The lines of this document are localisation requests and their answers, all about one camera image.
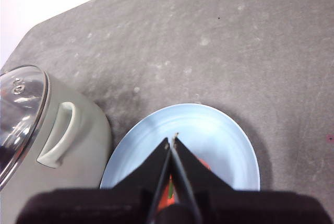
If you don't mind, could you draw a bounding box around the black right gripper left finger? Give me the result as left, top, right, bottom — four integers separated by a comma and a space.
15, 137, 171, 224

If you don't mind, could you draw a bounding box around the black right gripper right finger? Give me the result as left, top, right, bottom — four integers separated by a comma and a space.
172, 136, 334, 224

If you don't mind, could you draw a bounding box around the orange pumpkin with green stem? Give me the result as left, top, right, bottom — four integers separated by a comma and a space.
156, 157, 212, 211

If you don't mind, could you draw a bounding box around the glass lid with green knob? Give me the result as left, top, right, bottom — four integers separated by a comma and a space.
0, 64, 50, 183

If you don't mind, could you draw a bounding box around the pale green electric steamer pot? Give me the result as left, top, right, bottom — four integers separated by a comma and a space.
0, 74, 113, 224

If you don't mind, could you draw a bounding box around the blue round plate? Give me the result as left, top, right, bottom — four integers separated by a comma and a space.
99, 103, 261, 191

